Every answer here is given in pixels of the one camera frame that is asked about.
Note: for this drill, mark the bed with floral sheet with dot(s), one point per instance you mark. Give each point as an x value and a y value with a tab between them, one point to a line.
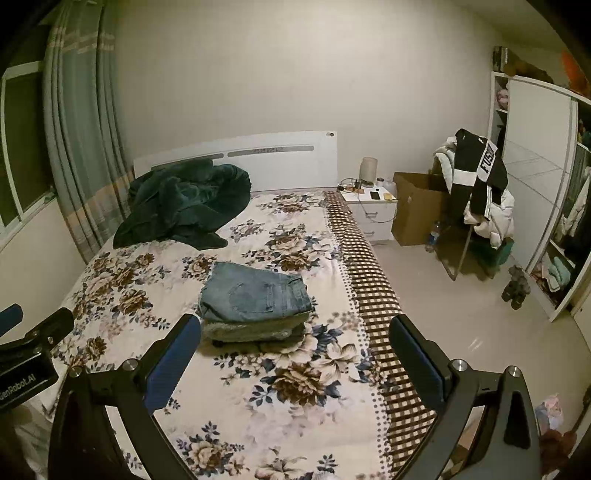
258	406

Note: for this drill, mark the pink patterned cloth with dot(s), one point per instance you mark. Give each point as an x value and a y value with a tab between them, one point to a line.
549	413

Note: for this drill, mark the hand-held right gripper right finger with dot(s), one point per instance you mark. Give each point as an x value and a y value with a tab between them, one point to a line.
421	364

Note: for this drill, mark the white puffer jacket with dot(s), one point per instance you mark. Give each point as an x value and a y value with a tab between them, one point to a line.
501	212

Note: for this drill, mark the white wardrobe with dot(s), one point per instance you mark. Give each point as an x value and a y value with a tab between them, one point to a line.
535	161

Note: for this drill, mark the hanging light clothes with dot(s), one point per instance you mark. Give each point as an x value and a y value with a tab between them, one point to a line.
572	212

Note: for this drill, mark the beige table lamp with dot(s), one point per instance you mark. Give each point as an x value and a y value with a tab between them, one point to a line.
370	171

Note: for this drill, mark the white bed headboard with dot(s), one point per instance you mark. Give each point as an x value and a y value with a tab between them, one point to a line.
286	161

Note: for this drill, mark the orange bag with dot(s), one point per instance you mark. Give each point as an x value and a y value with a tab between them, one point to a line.
569	67

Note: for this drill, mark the folded grey-green pants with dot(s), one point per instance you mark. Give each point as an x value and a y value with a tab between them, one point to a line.
258	328

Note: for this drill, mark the pair of grey shoes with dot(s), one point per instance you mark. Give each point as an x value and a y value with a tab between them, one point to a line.
516	286

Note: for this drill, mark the white nightstand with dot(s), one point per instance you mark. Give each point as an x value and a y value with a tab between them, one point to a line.
378	217

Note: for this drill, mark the blue jeans pants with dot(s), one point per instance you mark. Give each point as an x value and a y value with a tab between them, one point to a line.
256	290

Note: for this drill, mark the pink cloth on shelf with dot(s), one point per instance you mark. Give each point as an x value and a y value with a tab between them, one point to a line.
502	99

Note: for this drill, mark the folded teal clothes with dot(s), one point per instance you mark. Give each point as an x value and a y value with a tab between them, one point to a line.
559	273

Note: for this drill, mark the brown plush bundle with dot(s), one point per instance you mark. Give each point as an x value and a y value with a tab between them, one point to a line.
528	71

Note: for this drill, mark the dark box on wardrobe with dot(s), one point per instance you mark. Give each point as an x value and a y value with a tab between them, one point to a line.
500	57

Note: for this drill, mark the green plastic bin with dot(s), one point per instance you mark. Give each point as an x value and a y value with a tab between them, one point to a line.
501	256

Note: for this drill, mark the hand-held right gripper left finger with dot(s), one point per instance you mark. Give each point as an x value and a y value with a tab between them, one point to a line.
171	364

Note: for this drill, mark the small yellow box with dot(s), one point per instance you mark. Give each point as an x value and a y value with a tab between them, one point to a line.
389	197

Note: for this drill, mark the brown cardboard box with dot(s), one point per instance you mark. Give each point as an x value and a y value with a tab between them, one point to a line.
415	207

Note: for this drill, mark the white plastic jar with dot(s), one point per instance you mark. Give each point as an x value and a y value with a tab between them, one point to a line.
387	185

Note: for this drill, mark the black and white jacket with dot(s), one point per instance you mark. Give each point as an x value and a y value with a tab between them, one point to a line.
478	170

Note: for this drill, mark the white framed window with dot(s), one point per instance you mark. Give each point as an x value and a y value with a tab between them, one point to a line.
18	147

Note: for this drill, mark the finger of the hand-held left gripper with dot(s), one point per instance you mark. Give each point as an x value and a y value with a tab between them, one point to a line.
10	316
51	324

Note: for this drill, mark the clear water bottle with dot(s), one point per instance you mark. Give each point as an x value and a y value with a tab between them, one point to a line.
432	237

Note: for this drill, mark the dark green blanket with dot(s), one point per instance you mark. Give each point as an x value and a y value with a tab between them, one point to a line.
184	203

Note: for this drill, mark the green striped curtain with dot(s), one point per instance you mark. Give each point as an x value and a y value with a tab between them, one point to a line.
83	138

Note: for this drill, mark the brown fuzzy cloth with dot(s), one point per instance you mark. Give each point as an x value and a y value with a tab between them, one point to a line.
556	452

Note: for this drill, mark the folded dark pants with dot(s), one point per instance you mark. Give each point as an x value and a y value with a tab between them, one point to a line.
258	345

